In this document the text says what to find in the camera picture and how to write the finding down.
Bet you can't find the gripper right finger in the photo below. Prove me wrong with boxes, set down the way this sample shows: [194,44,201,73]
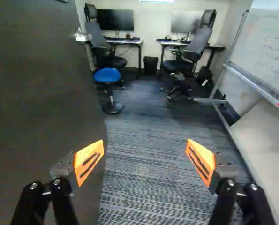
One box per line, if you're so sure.
[185,138,276,225]

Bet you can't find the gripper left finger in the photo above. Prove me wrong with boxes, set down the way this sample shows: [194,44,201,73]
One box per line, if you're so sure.
[9,139,105,225]

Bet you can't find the dark grey door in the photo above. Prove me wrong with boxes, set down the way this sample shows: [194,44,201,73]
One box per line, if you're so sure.
[0,0,108,225]

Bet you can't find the blue round stool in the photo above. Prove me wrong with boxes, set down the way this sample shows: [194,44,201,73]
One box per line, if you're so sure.
[93,67,124,115]

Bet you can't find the black mesh office chair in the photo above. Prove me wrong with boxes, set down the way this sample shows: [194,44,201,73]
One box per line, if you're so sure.
[83,3,128,91]
[159,9,217,102]

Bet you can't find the black-legged office desk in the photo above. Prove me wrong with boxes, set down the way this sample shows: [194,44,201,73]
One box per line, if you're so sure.
[103,37,144,80]
[156,38,226,80]

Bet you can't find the rolling whiteboard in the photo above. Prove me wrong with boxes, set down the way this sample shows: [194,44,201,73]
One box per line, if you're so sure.
[194,0,279,139]

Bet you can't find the black waste bin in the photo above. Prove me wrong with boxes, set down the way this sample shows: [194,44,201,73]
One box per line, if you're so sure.
[143,56,159,76]

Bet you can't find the black computer monitor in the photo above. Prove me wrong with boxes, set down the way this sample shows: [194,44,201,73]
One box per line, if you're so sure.
[170,10,206,34]
[96,9,135,32]

